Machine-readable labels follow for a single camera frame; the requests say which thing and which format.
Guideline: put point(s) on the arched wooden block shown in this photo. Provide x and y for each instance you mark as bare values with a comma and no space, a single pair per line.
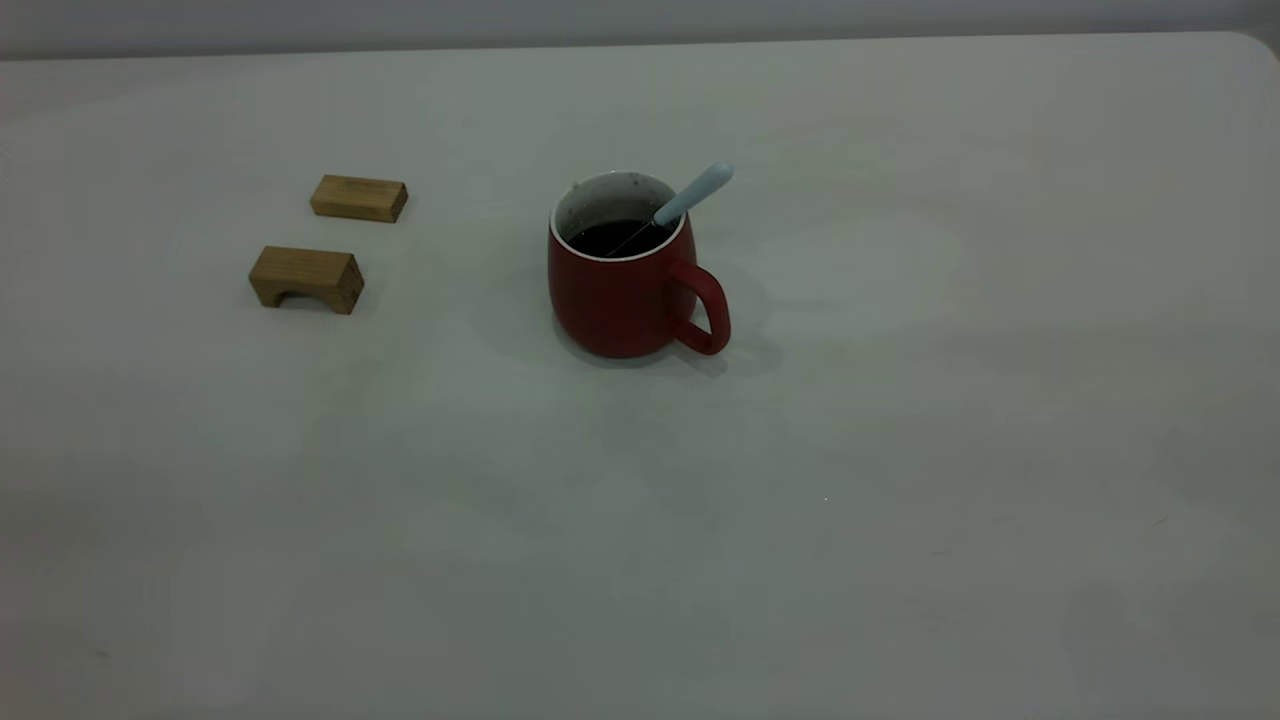
310,272

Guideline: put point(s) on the flat wooden block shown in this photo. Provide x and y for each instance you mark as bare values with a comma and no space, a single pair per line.
360,198

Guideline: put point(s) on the red ceramic cup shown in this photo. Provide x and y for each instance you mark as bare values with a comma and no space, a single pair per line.
620,300

